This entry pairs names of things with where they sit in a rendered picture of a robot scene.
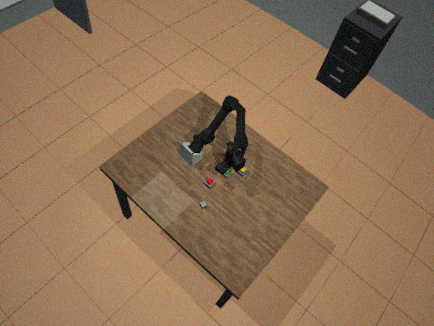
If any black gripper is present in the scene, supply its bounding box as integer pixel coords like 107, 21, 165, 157
215, 154, 232, 175

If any red button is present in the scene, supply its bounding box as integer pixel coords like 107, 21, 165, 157
203, 177, 215, 189

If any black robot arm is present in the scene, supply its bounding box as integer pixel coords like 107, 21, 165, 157
188, 95, 248, 172

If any yellow button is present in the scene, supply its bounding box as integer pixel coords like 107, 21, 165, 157
237, 167, 248, 177

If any green button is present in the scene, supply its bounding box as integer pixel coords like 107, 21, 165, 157
223, 169, 232, 178

